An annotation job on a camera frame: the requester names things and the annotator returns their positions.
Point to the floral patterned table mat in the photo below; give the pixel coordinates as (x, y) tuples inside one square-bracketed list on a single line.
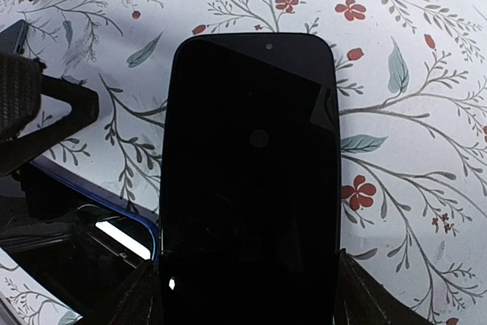
[(412, 97)]

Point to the black phone teal edge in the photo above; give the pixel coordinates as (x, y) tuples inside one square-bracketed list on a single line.
[(12, 38)]

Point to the black phone blue edge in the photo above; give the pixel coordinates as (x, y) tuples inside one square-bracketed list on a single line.
[(62, 253)]

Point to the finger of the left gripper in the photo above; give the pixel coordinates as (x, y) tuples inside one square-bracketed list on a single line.
[(20, 93), (45, 131)]

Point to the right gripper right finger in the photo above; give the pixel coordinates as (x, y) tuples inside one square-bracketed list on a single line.
[(361, 300)]

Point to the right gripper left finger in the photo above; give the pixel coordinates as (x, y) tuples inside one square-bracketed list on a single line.
[(137, 300)]

